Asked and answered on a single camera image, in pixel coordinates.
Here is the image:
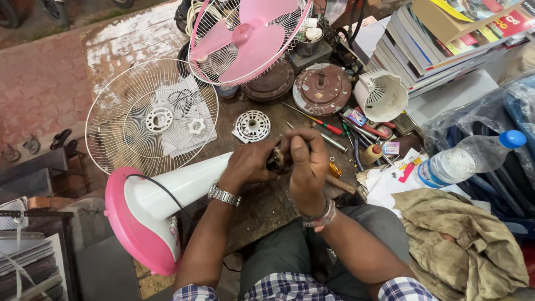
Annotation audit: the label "person's left hand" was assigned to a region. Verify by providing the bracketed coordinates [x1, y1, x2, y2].
[218, 135, 283, 193]

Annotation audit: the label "person's right hand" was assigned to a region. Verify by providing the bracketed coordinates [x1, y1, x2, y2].
[280, 128, 331, 210]

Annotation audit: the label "small fan motor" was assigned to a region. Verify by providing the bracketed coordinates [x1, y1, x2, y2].
[266, 145, 293, 175]

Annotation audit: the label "white round vented motor cover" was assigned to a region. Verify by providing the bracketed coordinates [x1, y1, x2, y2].
[232, 110, 271, 144]

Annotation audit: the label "silver metal rod tool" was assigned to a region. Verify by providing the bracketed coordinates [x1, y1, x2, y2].
[286, 122, 348, 153]

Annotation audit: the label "dark round motor cover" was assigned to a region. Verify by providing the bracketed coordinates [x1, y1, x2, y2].
[239, 59, 296, 102]

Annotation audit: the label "silver metal wristwatch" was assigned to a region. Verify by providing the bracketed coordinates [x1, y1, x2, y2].
[207, 183, 242, 207]

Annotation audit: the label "brown ceiling fan motor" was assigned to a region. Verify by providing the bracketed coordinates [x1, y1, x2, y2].
[292, 63, 352, 116]

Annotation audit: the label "white plastic guard nut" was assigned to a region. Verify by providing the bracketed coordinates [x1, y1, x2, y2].
[188, 117, 207, 135]

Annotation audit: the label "small pink and blue box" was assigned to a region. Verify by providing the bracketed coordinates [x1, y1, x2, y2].
[347, 109, 368, 127]

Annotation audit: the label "pink fan blade with guard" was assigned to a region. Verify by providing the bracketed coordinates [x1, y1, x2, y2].
[188, 0, 314, 87]

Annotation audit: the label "metal cup with white items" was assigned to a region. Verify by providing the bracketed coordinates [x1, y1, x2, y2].
[295, 18, 326, 57]

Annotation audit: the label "white plastic motor housing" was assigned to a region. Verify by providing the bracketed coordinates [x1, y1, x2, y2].
[354, 69, 409, 123]

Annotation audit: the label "white papers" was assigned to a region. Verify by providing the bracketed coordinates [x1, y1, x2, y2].
[360, 148, 492, 214]

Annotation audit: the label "pink and white fan stand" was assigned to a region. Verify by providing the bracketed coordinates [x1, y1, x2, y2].
[104, 151, 235, 277]

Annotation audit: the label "person's plaid shirt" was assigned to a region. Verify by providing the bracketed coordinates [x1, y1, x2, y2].
[171, 274, 439, 301]

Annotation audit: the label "clear plastic water bottle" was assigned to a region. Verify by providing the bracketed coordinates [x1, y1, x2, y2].
[415, 130, 527, 189]

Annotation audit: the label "stack of books and magazines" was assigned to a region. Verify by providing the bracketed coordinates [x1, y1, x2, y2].
[367, 0, 535, 99]

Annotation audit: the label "beige dirty cloth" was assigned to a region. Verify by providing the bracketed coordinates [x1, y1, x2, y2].
[391, 188, 530, 301]

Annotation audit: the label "clear plastic bag with goods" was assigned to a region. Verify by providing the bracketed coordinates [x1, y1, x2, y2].
[422, 73, 535, 235]

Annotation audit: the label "stack of dark sheets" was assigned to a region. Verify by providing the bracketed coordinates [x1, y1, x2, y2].
[0, 232, 69, 301]

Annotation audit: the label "red and green handled screwdriver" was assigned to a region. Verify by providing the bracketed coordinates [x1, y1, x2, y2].
[279, 101, 344, 136]

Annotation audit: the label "wooden handled hammer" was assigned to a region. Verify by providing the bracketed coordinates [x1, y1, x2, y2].
[325, 173, 368, 202]

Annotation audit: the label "blue handled tool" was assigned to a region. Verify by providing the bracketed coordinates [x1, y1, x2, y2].
[342, 121, 365, 172]

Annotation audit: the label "thread wrist bracelet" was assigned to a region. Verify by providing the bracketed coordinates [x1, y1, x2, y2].
[301, 198, 337, 233]

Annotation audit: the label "red handled pliers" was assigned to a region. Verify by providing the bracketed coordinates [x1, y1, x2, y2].
[353, 106, 397, 139]

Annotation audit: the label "black power cable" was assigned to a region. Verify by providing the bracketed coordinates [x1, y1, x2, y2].
[125, 173, 195, 222]

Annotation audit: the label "white wire fan guard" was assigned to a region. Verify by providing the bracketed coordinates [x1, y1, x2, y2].
[85, 59, 220, 178]

